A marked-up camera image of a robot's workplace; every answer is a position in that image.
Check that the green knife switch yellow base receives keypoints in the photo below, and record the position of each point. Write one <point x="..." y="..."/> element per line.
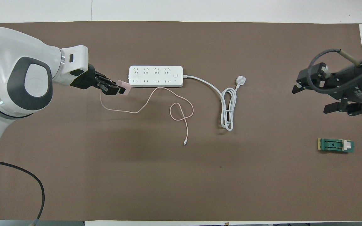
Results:
<point x="335" y="145"/>

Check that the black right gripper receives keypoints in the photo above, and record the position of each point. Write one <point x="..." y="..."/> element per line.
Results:
<point x="355" y="84"/>

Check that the white power strip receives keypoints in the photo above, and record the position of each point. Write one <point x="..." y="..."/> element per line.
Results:
<point x="156" y="76"/>

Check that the pink charger adapter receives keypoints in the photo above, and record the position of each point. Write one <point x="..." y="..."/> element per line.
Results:
<point x="125" y="86"/>

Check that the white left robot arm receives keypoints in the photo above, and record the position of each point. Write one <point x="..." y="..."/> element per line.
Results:
<point x="11" y="62"/>

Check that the brown table mat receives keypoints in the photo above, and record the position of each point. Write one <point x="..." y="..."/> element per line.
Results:
<point x="168" y="182"/>

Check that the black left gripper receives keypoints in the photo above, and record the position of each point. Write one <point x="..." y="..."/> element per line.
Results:
<point x="90" y="80"/>

